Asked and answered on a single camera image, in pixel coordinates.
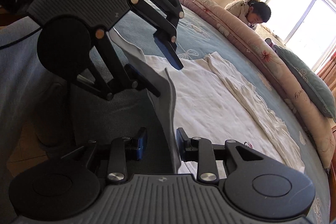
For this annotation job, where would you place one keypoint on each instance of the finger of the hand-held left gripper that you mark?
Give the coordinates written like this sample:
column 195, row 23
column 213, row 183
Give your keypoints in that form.
column 143, row 81
column 169, row 52

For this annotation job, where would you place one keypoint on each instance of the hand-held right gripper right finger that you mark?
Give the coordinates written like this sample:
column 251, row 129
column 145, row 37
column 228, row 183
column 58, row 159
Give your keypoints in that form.
column 179, row 145

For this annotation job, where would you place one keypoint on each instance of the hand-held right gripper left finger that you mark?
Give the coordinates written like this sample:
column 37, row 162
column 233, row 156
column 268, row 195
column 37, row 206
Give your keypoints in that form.
column 142, row 145

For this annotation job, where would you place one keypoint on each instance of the white printed shirt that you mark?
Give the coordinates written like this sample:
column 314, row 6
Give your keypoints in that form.
column 210, row 95

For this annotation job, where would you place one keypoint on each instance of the pink floral folded quilt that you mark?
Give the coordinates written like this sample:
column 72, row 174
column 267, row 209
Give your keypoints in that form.
column 265, row 56

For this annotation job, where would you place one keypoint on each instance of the pink white bottle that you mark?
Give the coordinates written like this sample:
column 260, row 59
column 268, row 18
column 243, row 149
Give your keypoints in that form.
column 270, row 44

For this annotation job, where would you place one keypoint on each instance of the person's grey trousers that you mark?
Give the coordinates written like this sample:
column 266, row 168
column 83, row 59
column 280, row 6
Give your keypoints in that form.
column 21, row 82

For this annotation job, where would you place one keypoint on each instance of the window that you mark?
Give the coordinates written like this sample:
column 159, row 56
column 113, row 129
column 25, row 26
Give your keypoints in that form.
column 299, row 3

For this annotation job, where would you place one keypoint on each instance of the green floral pillow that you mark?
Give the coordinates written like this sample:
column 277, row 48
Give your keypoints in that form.
column 309, row 82

